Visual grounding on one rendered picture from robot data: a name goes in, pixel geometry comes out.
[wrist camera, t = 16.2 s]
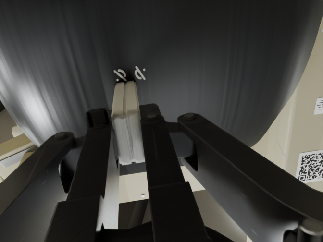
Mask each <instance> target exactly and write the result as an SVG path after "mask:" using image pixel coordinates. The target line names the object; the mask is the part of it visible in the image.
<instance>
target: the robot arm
mask: <svg viewBox="0 0 323 242"><path fill-rule="evenodd" d="M85 117H86V121H87V127H88V129H87V133H86V135H84V136H81V137H78V138H75V136H74V134H73V133H72V132H59V133H56V134H55V135H53V136H51V137H50V138H49V139H47V140H46V141H45V142H44V143H43V144H42V145H41V146H40V147H39V148H38V149H37V150H36V151H35V152H33V153H32V154H31V155H30V156H29V157H28V158H27V159H26V160H25V161H24V162H23V163H22V164H21V165H20V166H18V167H17V168H16V169H15V170H14V171H13V172H12V173H11V174H10V175H9V176H8V177H7V178H6V179H4V180H3V181H2V182H1V183H0V242H234V241H233V240H231V239H229V238H227V237H225V236H224V235H222V234H221V233H219V232H217V231H215V230H213V229H211V228H209V227H206V226H205V225H204V223H203V220H202V217H201V214H200V211H199V208H198V205H197V202H196V200H195V197H194V194H193V192H192V189H191V186H190V183H189V181H185V178H184V176H183V173H182V170H181V167H180V164H179V161H178V157H180V158H181V162H182V164H183V165H184V166H185V167H186V168H187V169H188V170H189V172H190V173H191V174H192V175H193V176H194V177H195V178H196V179H197V180H198V182H199V183H200V184H201V185H202V186H203V187H204V188H205V189H206V191H207V192H208V193H209V194H210V195H211V196H212V197H213V198H214V200H215V201H216V202H217V203H218V204H219V205H220V206H221V207H222V208H223V210H224V211H225V212H226V213H227V214H228V215H229V216H230V217H231V218H232V220H233V221H234V222H235V223H236V224H237V225H238V226H239V227H240V228H241V229H242V230H243V231H244V233H245V234H246V235H247V236H248V237H249V238H250V239H251V240H252V241H253V242H323V192H321V191H318V190H315V189H313V188H311V187H309V186H308V185H306V184H305V183H303V182H302V181H300V180H299V179H297V178H296V177H294V176H293V175H291V174H290V173H288V172H286V171H285V170H283V169H282V168H280V167H279V166H277V165H276V164H274V163H273V162H271V161H270V160H268V159H267V158H265V157H264V156H262V155H261V154H259V153H258V152H256V151H255V150H253V149H251V148H250V147H248V146H247V145H245V144H244V143H242V142H241V141H239V140H238V139H236V138H235V137H233V136H232V135H230V134H229V133H227V132H226V131H224V130H223V129H221V128H220V127H218V126H217V125H215V124H213V123H212V122H210V121H209V120H207V119H206V118H204V117H203V116H201V115H199V114H196V113H187V114H183V115H180V116H179V117H178V118H177V122H167V121H165V119H164V117H163V116H162V115H161V113H160V110H159V107H158V105H156V104H154V103H153V104H146V105H139V102H138V96H137V87H136V83H135V82H134V81H129V82H127V83H125V84H124V82H121V83H116V85H115V89H114V96H113V104H112V110H109V109H107V108H97V109H92V110H89V111H87V112H86V113H85ZM131 162H136V163H140V162H145V164H146V173H147V181H148V193H149V205H150V213H151V221H149V222H146V223H144V224H141V225H138V226H135V227H133V228H130V229H118V211H119V176H120V164H122V165H128V164H131ZM119 163H120V164H119Z"/></svg>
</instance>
